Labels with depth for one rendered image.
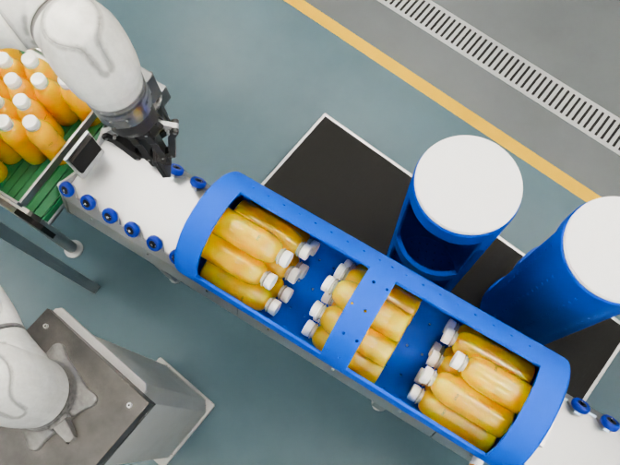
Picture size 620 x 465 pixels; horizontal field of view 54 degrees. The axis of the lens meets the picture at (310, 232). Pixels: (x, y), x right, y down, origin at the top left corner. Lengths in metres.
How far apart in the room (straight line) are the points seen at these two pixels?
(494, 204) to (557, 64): 1.64
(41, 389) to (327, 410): 1.36
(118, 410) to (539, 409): 0.92
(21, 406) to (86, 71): 0.77
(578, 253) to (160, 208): 1.10
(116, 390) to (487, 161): 1.08
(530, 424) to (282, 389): 1.36
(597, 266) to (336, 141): 1.34
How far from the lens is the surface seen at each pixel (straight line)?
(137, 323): 2.67
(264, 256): 1.40
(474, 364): 1.37
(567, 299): 1.75
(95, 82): 0.86
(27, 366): 1.39
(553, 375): 1.38
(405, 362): 1.57
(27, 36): 0.97
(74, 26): 0.83
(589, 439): 1.71
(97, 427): 1.55
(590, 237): 1.68
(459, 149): 1.67
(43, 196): 1.91
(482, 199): 1.63
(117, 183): 1.82
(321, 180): 2.57
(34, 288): 2.86
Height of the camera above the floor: 2.51
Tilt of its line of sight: 72 degrees down
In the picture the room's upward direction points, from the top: 5 degrees counter-clockwise
